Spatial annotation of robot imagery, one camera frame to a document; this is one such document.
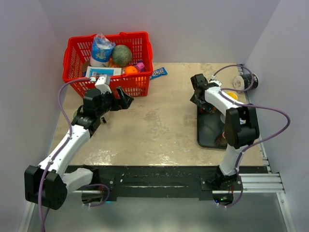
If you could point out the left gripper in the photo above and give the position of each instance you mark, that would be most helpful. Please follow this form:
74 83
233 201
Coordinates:
123 102

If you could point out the dark red mug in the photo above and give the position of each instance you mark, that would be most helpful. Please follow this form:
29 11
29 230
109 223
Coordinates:
208 110

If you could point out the cream white mug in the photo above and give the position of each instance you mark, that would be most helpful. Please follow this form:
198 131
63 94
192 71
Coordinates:
105 117

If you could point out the brown maroon mug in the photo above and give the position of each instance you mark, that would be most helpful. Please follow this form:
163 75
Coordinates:
221 141

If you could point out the green mug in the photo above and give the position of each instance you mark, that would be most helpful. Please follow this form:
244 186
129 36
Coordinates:
75 113

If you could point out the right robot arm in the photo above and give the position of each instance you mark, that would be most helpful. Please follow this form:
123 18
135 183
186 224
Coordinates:
241 125

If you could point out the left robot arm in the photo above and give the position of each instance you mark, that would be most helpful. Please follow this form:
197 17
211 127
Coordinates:
47 183

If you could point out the yellow mug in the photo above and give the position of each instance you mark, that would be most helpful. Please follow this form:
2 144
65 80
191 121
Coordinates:
233 95

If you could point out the grey mug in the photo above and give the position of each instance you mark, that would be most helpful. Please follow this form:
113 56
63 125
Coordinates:
222 117

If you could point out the orange fruit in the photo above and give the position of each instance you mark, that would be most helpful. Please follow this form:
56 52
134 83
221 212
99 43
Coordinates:
131 70

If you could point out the pink purple toy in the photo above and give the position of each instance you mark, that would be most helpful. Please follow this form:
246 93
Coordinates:
139 66

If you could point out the red plastic basket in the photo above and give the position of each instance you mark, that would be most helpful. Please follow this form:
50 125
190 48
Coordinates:
78 52

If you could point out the blue candy packet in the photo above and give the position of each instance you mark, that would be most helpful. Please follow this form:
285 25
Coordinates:
158 73

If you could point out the black tray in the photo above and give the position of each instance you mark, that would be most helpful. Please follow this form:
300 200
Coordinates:
209 126

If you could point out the black white paper cup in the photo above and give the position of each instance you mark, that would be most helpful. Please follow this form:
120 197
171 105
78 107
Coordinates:
243 81

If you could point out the green melon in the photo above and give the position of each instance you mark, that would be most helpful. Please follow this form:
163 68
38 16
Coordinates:
121 55

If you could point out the blue white box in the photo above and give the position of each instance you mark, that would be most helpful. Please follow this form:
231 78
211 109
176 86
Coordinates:
99 71

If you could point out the blue white plastic bag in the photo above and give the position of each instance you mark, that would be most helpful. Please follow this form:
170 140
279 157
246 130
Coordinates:
101 51

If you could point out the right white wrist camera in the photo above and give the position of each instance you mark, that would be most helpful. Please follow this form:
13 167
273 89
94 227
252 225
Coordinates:
217 82

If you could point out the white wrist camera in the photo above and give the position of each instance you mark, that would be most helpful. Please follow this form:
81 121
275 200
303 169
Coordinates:
102 83
217 82

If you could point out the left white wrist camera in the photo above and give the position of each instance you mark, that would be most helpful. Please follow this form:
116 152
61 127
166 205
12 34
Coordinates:
102 83

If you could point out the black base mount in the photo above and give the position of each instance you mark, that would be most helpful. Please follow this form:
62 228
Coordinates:
161 182

